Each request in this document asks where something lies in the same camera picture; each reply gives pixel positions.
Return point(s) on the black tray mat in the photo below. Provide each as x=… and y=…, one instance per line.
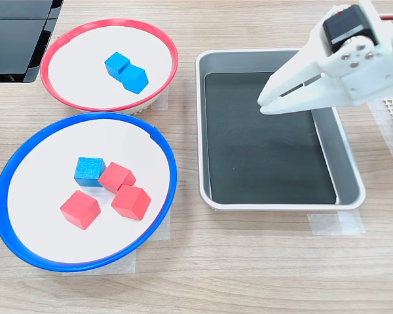
x=265, y=157

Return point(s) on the steel tray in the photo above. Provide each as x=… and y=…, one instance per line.
x=347, y=170

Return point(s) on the red cube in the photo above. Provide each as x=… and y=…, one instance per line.
x=116, y=178
x=131, y=202
x=80, y=209

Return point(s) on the blue cube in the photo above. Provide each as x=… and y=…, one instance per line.
x=117, y=63
x=89, y=171
x=135, y=79

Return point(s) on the black glossy device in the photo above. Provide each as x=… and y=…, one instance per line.
x=13, y=49

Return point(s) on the blue-rimmed white plate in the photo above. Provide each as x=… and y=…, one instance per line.
x=46, y=229

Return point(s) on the red-rimmed white plate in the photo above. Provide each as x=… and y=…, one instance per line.
x=82, y=75

